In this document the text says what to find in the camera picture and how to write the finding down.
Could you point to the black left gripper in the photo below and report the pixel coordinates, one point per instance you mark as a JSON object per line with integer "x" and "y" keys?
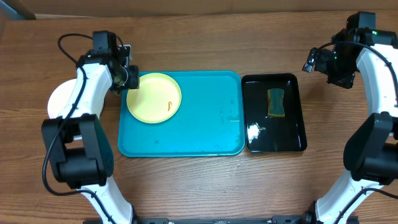
{"x": 135, "y": 84}

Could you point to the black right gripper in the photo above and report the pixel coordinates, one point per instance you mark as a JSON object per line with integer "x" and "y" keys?
{"x": 346, "y": 81}

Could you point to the yellow-green round plate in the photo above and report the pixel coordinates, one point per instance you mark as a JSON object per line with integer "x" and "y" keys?
{"x": 156, "y": 100}

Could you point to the green and yellow sponge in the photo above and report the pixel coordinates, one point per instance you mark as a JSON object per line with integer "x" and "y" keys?
{"x": 275, "y": 99}

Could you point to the pinkish white round plate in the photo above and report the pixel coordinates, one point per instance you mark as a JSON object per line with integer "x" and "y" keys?
{"x": 60, "y": 98}

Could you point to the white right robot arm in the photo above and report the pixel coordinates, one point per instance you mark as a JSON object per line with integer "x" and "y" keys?
{"x": 370, "y": 161}

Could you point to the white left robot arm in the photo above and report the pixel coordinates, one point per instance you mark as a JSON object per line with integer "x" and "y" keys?
{"x": 77, "y": 149}

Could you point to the black rectangular tray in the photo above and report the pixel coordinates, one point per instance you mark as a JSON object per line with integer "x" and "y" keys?
{"x": 265, "y": 134}

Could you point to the teal plastic tray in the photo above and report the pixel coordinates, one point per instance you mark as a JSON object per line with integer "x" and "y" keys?
{"x": 209, "y": 121}

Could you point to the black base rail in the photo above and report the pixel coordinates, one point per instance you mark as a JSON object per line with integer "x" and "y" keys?
{"x": 279, "y": 219}

